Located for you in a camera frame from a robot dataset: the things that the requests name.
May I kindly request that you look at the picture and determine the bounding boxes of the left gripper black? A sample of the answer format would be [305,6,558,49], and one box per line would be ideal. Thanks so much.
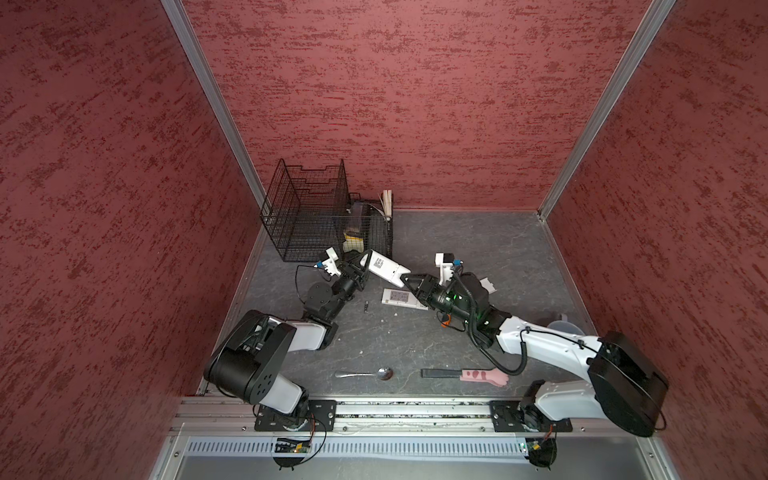
[327,248,372,319]

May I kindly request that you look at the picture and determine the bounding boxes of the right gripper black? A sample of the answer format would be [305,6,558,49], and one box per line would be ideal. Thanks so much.
[401,272,475,325]

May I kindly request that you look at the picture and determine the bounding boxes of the small white AC remote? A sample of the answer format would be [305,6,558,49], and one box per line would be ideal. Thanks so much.
[360,250,411,288]

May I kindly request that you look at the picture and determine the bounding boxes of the long white remote control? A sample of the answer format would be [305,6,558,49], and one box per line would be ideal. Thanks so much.
[382,288,429,310]

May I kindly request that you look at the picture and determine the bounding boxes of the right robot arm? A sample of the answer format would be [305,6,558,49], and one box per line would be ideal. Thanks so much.
[401,273,669,437]

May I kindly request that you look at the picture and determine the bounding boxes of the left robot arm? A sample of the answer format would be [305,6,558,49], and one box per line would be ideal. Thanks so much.
[203,258,369,429]

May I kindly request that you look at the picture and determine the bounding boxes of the yellow black item in rack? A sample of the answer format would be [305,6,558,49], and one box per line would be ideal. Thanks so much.
[342,202,370,253]

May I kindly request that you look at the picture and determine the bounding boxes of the white battery cover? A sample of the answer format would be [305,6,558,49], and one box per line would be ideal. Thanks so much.
[480,278,496,294]

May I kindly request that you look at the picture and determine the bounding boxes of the wooden sticks in rack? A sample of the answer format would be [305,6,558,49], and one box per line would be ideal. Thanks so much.
[380,190,393,219]

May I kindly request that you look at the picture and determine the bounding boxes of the metal spoon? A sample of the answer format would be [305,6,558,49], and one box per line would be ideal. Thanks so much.
[334,367,394,381]

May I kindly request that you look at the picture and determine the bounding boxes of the pink cat paw tool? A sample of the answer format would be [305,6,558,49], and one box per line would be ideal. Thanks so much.
[420,368,509,387]

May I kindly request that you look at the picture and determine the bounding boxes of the grey cup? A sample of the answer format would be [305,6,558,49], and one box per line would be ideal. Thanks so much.
[547,314,585,336]

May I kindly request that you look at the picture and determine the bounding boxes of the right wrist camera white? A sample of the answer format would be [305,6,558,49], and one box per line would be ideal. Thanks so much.
[435,252,462,286]

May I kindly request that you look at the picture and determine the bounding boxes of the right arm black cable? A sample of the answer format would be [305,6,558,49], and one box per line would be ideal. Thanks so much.
[449,269,529,377]

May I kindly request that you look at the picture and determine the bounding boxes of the black wire rack organizer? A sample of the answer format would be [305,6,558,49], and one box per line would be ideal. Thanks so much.
[260,159,393,263]

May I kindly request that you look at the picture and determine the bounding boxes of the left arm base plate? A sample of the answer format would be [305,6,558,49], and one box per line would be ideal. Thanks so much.
[253,399,338,433]

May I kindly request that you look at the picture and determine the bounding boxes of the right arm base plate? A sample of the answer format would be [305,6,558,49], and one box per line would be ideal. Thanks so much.
[489,400,573,433]

